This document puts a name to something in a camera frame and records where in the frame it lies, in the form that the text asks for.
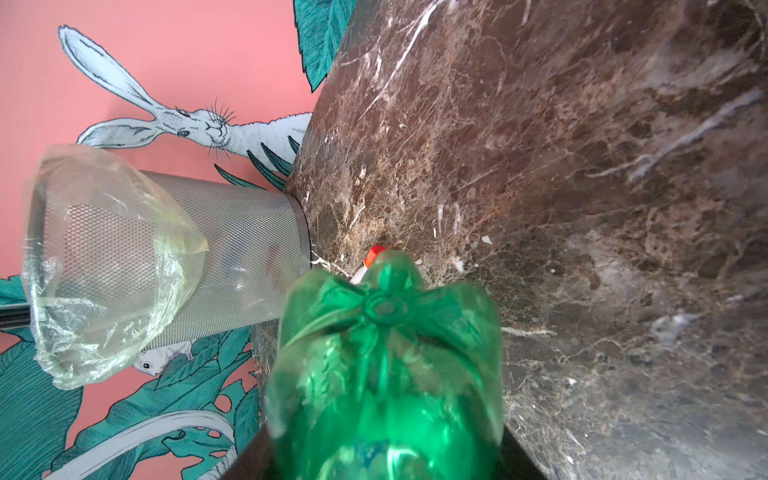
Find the clear bottle red cap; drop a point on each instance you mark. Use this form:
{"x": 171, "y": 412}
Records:
{"x": 371, "y": 256}

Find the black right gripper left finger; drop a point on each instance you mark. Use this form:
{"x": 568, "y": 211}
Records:
{"x": 255, "y": 462}

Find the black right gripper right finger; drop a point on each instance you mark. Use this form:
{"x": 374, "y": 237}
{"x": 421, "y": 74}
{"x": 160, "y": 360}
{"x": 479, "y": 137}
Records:
{"x": 514, "y": 463}

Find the green bottle yellow cap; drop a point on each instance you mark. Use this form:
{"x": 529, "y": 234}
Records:
{"x": 387, "y": 378}

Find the clear plastic bin liner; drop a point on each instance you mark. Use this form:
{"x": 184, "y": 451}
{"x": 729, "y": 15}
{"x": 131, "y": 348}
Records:
{"x": 109, "y": 260}

